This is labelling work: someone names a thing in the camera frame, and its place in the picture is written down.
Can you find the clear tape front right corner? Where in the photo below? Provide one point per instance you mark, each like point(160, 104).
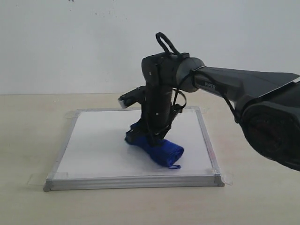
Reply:
point(220, 178)

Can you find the clear tape front left corner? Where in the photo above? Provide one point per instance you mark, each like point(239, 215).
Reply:
point(45, 179)

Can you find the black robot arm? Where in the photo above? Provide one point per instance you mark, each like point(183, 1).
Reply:
point(266, 105)

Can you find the clear tape back right corner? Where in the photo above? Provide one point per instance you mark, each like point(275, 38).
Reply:
point(202, 110)

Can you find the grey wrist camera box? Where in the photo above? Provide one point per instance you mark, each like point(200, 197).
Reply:
point(136, 95)

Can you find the clear tape corner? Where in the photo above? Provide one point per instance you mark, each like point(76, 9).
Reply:
point(202, 110)
point(45, 179)
point(72, 114)
point(220, 178)

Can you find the blue cloth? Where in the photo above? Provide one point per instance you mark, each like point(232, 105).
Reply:
point(165, 155)

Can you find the white whiteboard with aluminium frame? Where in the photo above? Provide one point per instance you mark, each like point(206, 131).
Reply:
point(96, 156)

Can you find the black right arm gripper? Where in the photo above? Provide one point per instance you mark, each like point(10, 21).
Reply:
point(157, 114)

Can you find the clear tape back left corner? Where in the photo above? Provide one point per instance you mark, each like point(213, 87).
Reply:
point(72, 114)

